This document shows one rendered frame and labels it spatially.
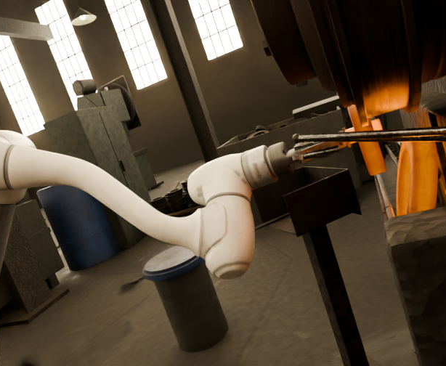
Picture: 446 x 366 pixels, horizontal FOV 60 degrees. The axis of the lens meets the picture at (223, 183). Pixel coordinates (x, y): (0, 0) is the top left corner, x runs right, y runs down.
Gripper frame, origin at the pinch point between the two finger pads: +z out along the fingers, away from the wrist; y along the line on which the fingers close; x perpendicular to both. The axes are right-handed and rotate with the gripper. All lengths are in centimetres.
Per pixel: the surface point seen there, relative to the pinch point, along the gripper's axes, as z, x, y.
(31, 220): -292, -2, -177
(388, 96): 4.0, 7.4, 31.6
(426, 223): 2.8, -4.6, 44.6
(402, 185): 3.2, -10.4, 10.0
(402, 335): -10, -83, -51
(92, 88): -489, 191, -643
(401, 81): 5.7, 8.8, 33.8
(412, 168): 4.8, -4.4, 23.1
